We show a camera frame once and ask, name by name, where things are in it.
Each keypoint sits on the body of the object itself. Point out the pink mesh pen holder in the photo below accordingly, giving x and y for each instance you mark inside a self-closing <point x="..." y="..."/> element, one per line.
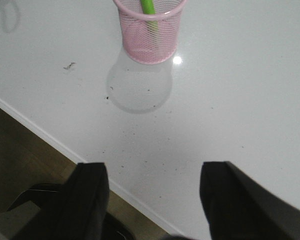
<point x="141" y="45"/>

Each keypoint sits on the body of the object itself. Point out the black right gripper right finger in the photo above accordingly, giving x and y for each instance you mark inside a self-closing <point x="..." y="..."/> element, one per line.
<point x="238" y="208"/>

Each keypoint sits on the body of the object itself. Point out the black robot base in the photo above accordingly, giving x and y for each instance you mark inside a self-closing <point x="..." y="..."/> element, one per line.
<point x="40" y="194"/>

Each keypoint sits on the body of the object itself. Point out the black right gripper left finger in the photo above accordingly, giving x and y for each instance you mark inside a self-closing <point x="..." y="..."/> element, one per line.
<point x="77" y="211"/>

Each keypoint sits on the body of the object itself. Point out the green marker pen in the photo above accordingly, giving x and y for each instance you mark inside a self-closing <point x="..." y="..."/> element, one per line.
<point x="148" y="8"/>

